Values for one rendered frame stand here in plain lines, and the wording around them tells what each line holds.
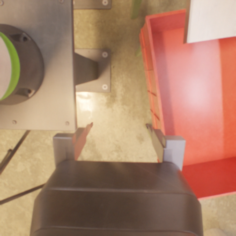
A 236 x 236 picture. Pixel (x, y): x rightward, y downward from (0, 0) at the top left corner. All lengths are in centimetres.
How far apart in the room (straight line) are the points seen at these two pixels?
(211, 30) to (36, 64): 38
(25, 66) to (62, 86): 7
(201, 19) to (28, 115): 43
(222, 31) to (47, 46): 39
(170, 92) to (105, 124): 70
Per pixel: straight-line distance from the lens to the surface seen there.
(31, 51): 35
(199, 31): 47
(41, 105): 38
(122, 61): 126
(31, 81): 35
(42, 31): 37
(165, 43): 74
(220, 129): 87
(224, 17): 49
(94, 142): 137
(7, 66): 28
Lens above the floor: 125
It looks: 75 degrees down
